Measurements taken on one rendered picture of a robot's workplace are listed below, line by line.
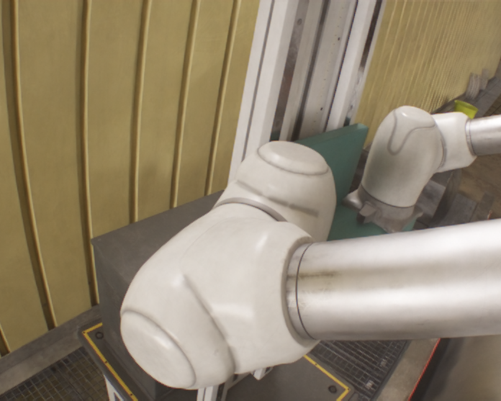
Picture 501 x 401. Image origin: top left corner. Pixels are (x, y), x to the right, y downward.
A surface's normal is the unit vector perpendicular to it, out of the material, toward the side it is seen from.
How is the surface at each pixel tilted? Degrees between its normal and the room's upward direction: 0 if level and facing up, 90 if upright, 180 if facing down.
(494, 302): 79
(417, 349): 0
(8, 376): 0
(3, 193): 90
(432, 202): 90
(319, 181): 51
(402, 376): 1
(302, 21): 90
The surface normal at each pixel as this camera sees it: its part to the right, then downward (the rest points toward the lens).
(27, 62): 0.78, 0.43
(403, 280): -0.55, -0.28
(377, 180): -0.77, 0.24
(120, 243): 0.18, -0.84
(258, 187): -0.59, 0.23
